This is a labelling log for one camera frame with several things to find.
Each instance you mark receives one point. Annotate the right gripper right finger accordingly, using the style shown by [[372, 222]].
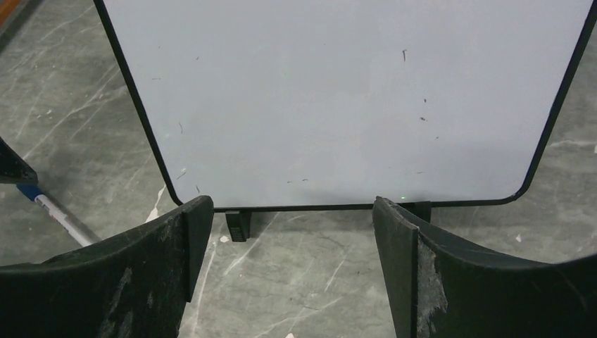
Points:
[[442, 285]]

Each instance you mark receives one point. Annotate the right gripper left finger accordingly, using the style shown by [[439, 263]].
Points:
[[134, 284]]

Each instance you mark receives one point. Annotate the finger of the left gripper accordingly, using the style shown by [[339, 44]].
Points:
[[14, 170]]

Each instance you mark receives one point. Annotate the blue white marker pen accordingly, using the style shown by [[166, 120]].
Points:
[[80, 233]]

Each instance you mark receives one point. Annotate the white whiteboard black frame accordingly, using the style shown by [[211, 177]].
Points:
[[325, 105]]

